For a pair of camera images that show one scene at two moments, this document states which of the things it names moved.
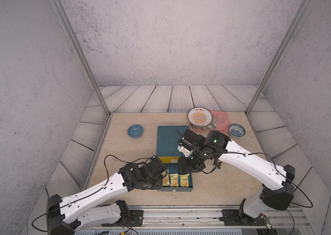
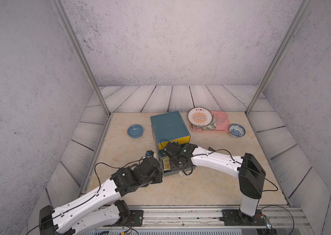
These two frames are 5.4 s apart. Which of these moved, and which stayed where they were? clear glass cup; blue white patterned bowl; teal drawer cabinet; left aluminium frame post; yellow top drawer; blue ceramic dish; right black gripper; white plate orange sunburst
Moved: right black gripper; teal drawer cabinet; yellow top drawer
Stayed: blue ceramic dish; white plate orange sunburst; left aluminium frame post; blue white patterned bowl; clear glass cup
